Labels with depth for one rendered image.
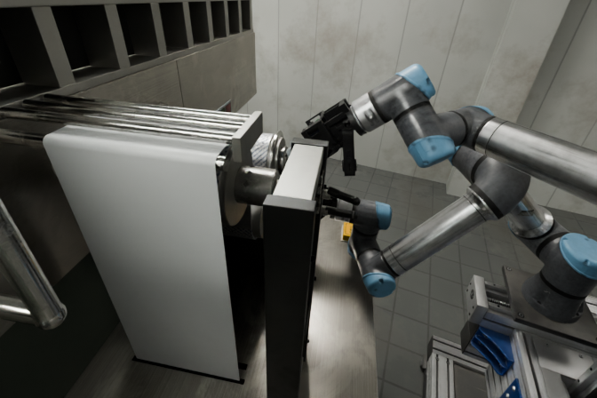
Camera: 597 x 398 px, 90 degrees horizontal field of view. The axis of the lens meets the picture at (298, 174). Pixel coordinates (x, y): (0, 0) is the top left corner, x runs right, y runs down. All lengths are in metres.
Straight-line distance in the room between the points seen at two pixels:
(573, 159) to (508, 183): 0.19
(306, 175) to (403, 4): 2.74
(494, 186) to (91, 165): 0.76
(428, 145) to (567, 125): 2.78
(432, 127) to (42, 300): 0.56
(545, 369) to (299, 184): 1.04
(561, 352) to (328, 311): 0.74
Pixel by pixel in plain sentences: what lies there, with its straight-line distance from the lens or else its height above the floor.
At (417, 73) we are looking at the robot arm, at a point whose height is 1.49.
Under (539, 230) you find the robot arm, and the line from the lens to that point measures 1.17.
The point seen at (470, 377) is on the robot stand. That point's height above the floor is 0.21.
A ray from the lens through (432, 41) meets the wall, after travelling 3.01.
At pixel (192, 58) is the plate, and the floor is 1.43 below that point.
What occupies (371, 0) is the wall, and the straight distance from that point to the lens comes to 3.04.
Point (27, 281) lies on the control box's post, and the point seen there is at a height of 1.45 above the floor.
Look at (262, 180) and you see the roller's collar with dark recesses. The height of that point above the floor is 1.36.
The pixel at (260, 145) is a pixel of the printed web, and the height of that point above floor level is 1.30.
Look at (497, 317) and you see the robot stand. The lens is 1.25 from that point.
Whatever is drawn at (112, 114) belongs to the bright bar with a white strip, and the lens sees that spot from 0.51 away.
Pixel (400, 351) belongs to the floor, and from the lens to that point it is 1.93.
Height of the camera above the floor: 1.61
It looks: 31 degrees down
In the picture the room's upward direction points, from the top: 3 degrees clockwise
